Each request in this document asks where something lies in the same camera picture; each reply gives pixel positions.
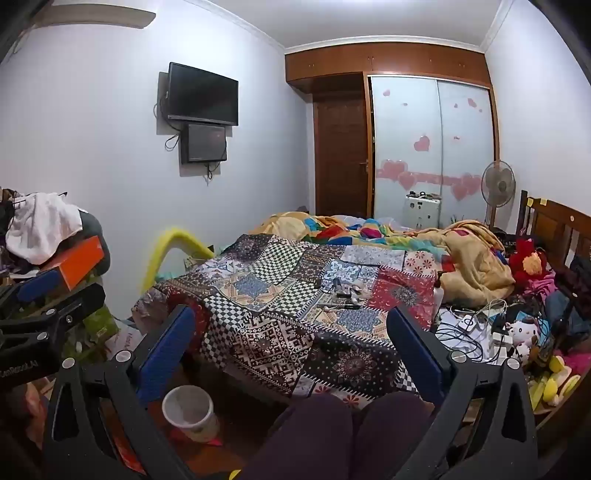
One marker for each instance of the wooden bed headboard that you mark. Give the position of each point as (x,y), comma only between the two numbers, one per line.
(556,226)

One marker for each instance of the patchwork printed blanket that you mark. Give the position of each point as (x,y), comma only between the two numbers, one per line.
(277,295)

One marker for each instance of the yellow plush toy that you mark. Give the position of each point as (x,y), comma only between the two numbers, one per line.
(556,383)

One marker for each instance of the pink cloth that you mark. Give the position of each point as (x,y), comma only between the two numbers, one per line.
(540,282)

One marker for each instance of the standing electric fan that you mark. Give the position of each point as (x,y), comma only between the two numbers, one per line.
(497,184)

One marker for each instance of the yellow foam tube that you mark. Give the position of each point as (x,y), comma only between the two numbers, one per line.
(175,244)

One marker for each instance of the wooden wardrobe with sliding doors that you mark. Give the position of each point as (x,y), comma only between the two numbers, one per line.
(429,138)

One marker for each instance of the orange box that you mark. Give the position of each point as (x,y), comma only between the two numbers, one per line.
(78,264)

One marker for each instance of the white device on bed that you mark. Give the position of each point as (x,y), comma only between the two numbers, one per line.
(422,210)

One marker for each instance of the white cloth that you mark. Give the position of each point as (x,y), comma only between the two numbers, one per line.
(44,226)

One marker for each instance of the yellow fleece blanket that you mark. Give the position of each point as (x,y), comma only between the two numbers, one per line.
(471,263)

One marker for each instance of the white waste bin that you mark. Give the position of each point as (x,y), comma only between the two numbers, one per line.
(189,413)

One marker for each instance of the grey marker with black cap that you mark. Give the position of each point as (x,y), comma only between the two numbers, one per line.
(345,305)

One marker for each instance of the small black wall monitor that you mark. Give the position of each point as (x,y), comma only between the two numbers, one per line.
(203,143)

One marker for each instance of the person's leg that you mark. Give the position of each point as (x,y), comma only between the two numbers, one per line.
(304,438)
(392,434)

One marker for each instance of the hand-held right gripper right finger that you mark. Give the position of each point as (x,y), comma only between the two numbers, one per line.
(415,350)

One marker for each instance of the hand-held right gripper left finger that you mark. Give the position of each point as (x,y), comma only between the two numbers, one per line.
(167,350)

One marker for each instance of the person's right leg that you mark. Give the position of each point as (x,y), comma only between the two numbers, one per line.
(392,434)

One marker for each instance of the black wall television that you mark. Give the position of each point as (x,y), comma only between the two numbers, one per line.
(203,93)

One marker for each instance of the beige ceiling fixture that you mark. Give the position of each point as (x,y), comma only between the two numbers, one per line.
(97,18)

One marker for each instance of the brown wooden door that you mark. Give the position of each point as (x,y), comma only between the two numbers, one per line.
(341,157)

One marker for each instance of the rainbow coloured blanket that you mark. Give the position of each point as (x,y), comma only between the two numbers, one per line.
(364,230)

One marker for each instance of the person's left leg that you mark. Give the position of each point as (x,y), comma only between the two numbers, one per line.
(304,438)

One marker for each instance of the red plush toy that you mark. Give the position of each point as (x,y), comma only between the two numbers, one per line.
(526,263)

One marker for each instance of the white cat plush toy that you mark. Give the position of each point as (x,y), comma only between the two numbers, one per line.
(521,336)

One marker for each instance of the pink heart stickers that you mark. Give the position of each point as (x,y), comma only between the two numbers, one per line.
(422,177)

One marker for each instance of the green plastic bag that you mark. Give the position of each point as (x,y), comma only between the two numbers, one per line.
(97,323)

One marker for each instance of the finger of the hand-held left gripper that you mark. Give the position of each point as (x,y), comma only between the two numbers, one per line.
(64,307)
(39,282)

